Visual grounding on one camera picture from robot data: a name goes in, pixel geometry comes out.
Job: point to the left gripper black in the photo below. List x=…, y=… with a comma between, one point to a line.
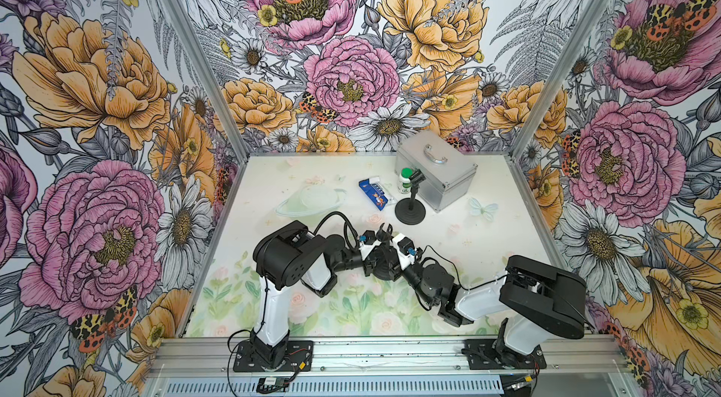
x=368, y=265

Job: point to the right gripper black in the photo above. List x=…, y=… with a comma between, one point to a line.
x=396, y=270

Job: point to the black round stand base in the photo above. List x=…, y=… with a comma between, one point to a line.
x=410, y=211

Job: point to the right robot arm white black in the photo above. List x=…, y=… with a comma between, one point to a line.
x=548, y=302

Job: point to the blue white bandage packet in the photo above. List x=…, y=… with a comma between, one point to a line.
x=373, y=190

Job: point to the white bottle green cap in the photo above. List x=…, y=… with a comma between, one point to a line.
x=404, y=180

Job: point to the silver aluminium first aid case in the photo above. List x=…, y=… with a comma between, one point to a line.
x=448, y=173

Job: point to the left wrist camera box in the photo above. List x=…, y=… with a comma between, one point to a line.
x=367, y=240

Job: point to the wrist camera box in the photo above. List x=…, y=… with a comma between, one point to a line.
x=406, y=251
x=367, y=240

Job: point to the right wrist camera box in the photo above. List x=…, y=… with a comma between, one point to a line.
x=406, y=251

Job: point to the white perforated cable tray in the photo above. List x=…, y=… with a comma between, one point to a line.
x=481, y=385

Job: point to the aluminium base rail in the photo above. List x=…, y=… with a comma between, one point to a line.
x=381, y=356

